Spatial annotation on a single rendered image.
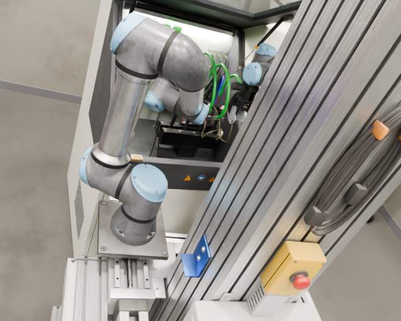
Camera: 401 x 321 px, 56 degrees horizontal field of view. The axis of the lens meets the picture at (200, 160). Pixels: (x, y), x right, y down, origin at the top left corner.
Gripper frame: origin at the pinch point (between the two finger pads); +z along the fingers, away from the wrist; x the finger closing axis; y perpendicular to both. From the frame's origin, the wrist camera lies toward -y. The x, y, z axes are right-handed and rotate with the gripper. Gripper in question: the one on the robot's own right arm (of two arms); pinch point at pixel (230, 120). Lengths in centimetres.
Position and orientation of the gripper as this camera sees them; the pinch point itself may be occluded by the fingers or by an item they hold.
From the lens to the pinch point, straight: 165.5
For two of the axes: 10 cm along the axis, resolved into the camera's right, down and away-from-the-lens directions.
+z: -3.4, 7.6, 5.6
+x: 8.9, 0.7, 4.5
